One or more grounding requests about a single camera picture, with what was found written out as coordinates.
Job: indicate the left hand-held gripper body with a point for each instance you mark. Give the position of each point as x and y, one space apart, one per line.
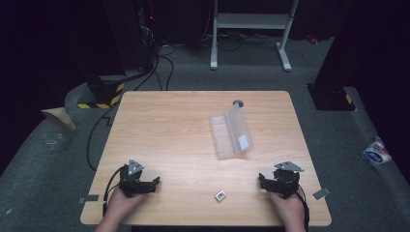
130 182

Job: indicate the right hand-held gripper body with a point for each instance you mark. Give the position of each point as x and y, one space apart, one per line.
286 180

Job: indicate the person's left hand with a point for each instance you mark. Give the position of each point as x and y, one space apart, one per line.
121 204

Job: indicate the person's right hand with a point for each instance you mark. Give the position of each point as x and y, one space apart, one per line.
290 209

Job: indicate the grey tape strip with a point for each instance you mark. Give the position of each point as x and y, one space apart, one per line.
88 199
321 193

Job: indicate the small white eraser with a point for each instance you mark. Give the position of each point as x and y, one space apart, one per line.
220 195

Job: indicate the black yellow striped stand base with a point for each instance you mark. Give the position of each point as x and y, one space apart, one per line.
333 98
103 93

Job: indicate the white blue plastic packet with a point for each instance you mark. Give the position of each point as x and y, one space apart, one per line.
376 152

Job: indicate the beige wedge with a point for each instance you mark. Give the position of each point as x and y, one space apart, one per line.
59 116

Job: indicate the small red object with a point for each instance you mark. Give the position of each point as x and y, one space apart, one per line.
312 39

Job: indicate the white metal stand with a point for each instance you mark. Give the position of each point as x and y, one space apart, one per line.
251 21

